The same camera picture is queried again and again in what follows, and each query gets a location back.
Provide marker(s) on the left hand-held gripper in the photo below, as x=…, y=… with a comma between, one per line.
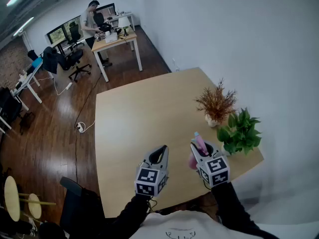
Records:
x=149, y=180

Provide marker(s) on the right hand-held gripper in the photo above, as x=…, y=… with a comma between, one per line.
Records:
x=215, y=172

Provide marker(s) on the pink bottle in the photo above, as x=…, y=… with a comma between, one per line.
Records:
x=192, y=162

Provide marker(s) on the person's right forearm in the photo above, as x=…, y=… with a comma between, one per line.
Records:
x=231, y=208

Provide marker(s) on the person's left forearm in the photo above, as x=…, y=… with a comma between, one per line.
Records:
x=129, y=214

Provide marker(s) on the light wooden table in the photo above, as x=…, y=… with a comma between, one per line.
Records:
x=139, y=123

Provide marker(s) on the green leafy potted plant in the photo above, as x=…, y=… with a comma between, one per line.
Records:
x=240, y=132

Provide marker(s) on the orange dried plant in pot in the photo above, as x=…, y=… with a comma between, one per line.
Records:
x=216, y=106

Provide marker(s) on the person's white shirt torso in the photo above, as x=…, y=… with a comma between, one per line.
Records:
x=189, y=224

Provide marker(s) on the white floor power strip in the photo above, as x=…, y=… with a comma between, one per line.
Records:
x=80, y=127

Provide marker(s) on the wooden desk with white legs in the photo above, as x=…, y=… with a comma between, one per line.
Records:
x=113, y=42

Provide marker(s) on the white box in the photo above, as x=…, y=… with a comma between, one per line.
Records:
x=111, y=37

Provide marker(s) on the black swivel office chair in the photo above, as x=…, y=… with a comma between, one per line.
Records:
x=73, y=57

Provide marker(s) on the white shade table lamp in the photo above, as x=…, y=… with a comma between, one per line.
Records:
x=124, y=22

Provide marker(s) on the dark jacket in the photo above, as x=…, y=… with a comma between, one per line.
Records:
x=49, y=60

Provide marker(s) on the black mesh office chair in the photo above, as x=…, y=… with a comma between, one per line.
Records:
x=74, y=34

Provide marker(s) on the black high-back office chair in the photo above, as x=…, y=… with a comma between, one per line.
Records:
x=99, y=20

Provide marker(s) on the round wooden stool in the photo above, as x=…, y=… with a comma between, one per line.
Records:
x=12, y=198

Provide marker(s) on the white narrow desk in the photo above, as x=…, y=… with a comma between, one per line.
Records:
x=27, y=80

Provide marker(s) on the blue container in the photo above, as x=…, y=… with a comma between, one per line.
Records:
x=37, y=62

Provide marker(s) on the wide dark window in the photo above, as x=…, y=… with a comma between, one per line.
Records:
x=58, y=31

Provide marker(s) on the white wall outlet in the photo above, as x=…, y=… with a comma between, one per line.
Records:
x=175, y=63

